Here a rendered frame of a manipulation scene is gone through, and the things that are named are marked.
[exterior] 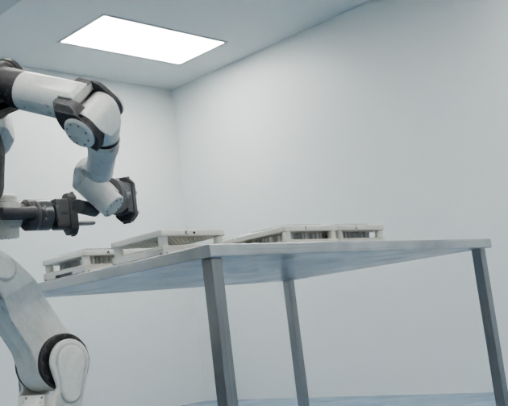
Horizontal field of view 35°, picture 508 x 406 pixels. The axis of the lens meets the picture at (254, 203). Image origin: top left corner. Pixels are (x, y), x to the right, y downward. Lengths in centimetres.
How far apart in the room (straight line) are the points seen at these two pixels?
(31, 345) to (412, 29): 444
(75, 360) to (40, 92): 69
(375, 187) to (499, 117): 108
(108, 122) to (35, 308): 56
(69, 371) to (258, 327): 485
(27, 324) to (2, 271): 15
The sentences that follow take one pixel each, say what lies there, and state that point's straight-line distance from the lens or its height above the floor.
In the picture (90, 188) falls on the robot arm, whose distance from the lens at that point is 201.
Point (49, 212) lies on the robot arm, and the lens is 230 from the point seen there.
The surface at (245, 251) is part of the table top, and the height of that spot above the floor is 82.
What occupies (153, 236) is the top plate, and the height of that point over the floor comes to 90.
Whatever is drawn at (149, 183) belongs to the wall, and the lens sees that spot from 734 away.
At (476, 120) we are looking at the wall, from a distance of 565.
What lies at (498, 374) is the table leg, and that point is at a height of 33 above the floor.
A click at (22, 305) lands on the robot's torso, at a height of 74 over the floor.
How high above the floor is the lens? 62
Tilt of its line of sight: 8 degrees up
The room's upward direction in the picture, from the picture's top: 7 degrees counter-clockwise
